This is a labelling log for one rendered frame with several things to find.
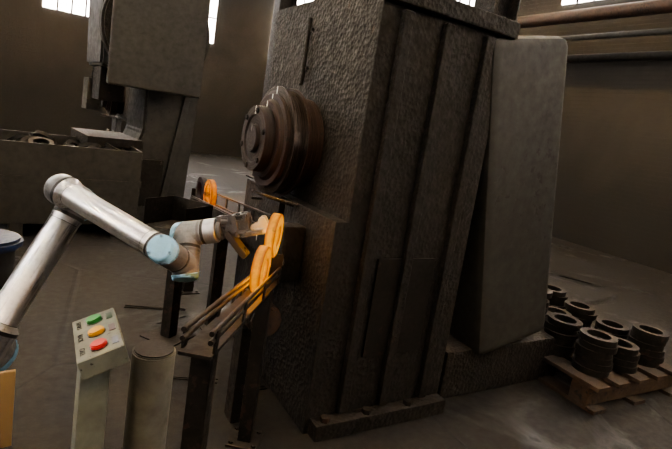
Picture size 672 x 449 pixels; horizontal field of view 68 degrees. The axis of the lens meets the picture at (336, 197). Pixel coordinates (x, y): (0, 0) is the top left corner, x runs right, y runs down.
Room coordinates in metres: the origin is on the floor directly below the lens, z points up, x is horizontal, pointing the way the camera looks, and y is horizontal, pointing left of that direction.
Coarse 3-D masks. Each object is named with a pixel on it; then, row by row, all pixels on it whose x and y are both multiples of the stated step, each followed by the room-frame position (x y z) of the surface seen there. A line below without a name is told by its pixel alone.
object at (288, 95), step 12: (264, 96) 2.28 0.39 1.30; (288, 96) 2.06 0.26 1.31; (288, 108) 2.05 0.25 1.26; (300, 108) 2.04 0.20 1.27; (300, 120) 2.01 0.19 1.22; (300, 132) 1.99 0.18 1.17; (300, 144) 1.99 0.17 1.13; (288, 156) 1.99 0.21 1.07; (300, 156) 2.00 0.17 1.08; (288, 168) 1.98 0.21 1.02; (300, 168) 2.02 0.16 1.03; (288, 180) 2.03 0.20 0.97; (264, 192) 2.16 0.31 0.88
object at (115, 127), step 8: (128, 88) 6.00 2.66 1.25; (128, 96) 5.95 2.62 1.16; (104, 104) 6.15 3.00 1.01; (112, 104) 6.10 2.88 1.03; (120, 104) 6.17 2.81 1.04; (112, 112) 6.18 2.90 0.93; (120, 112) 6.25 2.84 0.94; (112, 120) 6.67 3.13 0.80; (120, 120) 5.99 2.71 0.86; (112, 128) 6.61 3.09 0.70; (120, 128) 5.93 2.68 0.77
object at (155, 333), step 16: (144, 208) 2.42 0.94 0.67; (160, 208) 2.52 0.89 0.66; (176, 208) 2.59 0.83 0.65; (192, 208) 2.36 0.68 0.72; (208, 208) 2.47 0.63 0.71; (160, 224) 2.45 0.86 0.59; (176, 288) 2.43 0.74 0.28; (176, 304) 2.44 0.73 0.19; (176, 320) 2.45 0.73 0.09; (144, 336) 2.39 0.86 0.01; (160, 336) 2.42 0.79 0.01; (176, 336) 2.45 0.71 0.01; (192, 336) 2.48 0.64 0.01
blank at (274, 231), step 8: (272, 216) 1.68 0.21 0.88; (280, 216) 1.70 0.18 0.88; (272, 224) 1.66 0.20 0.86; (280, 224) 1.72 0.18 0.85; (272, 232) 1.64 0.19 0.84; (280, 232) 1.75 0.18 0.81; (264, 240) 1.64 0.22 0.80; (272, 240) 1.64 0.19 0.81; (280, 240) 1.77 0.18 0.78; (272, 248) 1.64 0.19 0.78; (272, 256) 1.67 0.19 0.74
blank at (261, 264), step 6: (264, 246) 1.59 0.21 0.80; (258, 252) 1.55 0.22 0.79; (264, 252) 1.55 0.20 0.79; (270, 252) 1.62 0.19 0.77; (258, 258) 1.53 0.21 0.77; (264, 258) 1.54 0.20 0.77; (270, 258) 1.64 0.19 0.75; (252, 264) 1.52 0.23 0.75; (258, 264) 1.52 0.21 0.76; (264, 264) 1.55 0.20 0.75; (270, 264) 1.65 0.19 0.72; (252, 270) 1.51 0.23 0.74; (258, 270) 1.51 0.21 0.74; (264, 270) 1.62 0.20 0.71; (252, 276) 1.51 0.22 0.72; (258, 276) 1.51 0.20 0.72; (264, 276) 1.60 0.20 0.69; (252, 282) 1.51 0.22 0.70; (258, 282) 1.51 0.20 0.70; (252, 288) 1.53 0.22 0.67
